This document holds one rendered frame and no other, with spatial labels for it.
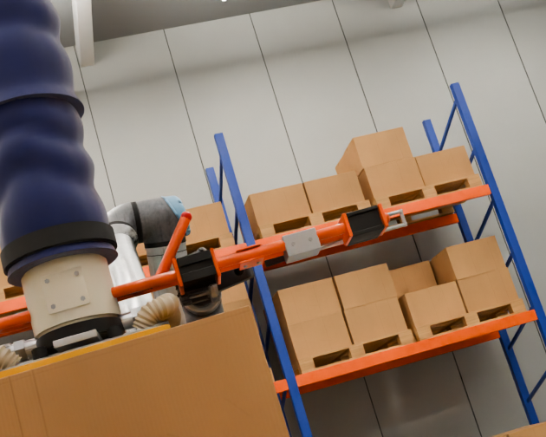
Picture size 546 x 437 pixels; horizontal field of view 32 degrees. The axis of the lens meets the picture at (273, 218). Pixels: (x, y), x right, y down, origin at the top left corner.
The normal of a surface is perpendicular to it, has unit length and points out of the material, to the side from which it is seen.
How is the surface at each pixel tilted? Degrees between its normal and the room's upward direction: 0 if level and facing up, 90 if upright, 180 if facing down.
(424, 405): 90
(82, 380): 90
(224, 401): 90
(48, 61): 99
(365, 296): 90
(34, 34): 74
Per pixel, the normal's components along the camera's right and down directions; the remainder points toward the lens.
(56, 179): 0.42, -0.56
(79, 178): 0.78, -0.11
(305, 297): 0.17, -0.31
